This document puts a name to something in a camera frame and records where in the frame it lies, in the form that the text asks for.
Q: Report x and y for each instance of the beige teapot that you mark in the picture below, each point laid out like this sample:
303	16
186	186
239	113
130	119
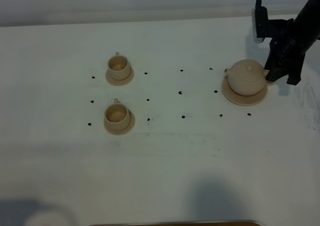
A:
246	77

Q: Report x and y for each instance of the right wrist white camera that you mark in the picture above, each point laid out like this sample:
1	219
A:
259	23

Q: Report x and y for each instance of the near beige teacup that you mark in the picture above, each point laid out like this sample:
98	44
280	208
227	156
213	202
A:
117	117

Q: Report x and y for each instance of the beige teacup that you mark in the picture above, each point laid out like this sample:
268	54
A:
118	67
117	117

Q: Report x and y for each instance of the beige cup saucer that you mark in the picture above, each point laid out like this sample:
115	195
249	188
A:
117	82
123	131

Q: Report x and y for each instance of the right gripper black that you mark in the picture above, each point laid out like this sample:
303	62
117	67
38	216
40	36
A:
287	49

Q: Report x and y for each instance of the beige teapot saucer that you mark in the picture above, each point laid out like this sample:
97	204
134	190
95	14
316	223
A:
241	100

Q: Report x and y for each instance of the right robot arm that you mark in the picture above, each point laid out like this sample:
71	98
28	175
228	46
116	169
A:
310	13

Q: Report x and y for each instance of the far beige cup saucer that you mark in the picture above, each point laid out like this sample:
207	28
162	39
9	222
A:
117	82

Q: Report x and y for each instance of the near beige cup saucer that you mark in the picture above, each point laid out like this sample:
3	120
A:
123	131

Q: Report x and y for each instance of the far beige teacup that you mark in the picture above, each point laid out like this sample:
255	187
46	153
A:
118	67

